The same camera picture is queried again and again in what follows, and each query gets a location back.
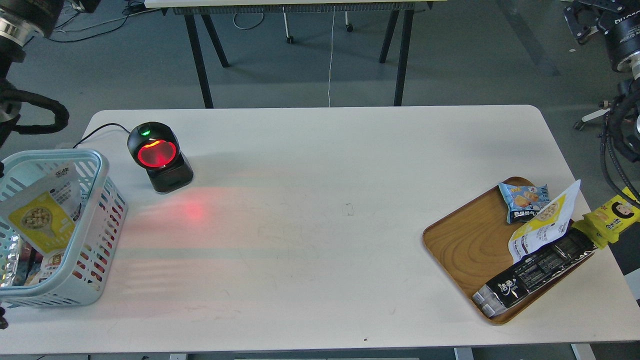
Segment yellow white snack pouch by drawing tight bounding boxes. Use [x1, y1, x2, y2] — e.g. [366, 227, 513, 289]
[1, 161, 82, 255]

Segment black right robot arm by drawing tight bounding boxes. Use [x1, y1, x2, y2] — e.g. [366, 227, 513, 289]
[562, 0, 639, 203]

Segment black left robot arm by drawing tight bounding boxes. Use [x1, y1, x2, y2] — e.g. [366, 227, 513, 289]
[0, 0, 70, 145]

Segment blue biscuit snack packet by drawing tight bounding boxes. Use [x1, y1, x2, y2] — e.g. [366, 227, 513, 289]
[498, 182, 550, 224]

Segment black long snack package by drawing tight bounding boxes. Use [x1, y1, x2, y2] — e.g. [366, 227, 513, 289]
[471, 228, 598, 318]

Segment yellow white snack bag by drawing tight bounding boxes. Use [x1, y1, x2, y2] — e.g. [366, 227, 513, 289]
[508, 179, 581, 264]

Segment light blue plastic basket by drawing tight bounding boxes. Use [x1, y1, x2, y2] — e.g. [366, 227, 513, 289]
[1, 148, 128, 307]

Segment yellow cartoon face snack packet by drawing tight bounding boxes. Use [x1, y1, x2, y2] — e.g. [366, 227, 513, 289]
[572, 194, 640, 249]

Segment snack packets inside basket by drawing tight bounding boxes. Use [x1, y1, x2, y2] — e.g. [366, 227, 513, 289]
[0, 235, 66, 287]

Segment wooden tray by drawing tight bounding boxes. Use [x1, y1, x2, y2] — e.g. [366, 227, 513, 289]
[422, 186, 580, 325]

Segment black barcode scanner red window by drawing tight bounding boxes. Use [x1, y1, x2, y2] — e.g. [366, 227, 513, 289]
[126, 121, 194, 194]

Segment background table with black legs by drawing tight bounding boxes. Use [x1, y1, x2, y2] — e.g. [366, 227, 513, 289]
[145, 0, 435, 109]

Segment white hanging cable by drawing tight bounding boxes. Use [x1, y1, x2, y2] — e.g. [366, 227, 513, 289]
[327, 11, 336, 108]

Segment black scanner cable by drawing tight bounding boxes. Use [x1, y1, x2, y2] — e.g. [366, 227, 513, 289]
[73, 123, 131, 149]

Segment black floor cables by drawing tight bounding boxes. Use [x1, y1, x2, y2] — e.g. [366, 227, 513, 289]
[50, 0, 151, 43]

